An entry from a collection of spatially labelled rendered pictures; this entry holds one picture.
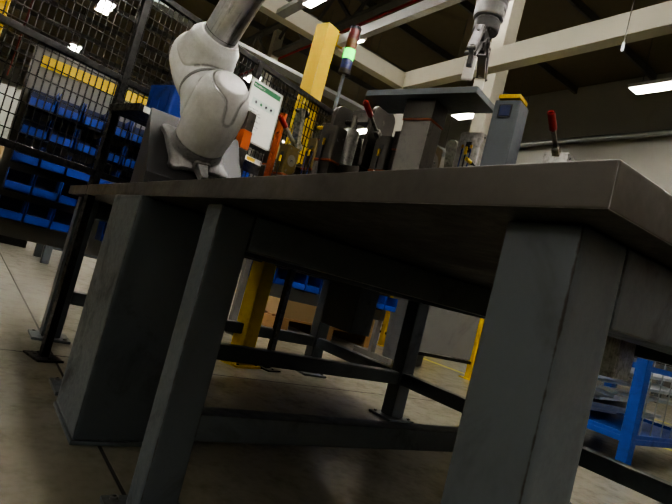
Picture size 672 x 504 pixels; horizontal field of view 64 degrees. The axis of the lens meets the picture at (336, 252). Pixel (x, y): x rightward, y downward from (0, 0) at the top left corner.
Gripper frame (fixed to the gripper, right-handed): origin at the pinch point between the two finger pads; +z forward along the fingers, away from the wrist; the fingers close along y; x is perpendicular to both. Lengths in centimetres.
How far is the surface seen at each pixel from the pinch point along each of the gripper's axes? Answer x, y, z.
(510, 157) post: -16.3, -6.2, 20.8
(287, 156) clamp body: 74, 31, 20
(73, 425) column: 68, -41, 116
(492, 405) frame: -35, -95, 71
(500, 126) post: -12.2, -7.6, 13.3
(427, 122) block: 9.3, -2.5, 12.5
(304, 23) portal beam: 302, 346, -215
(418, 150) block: 9.9, -2.4, 20.9
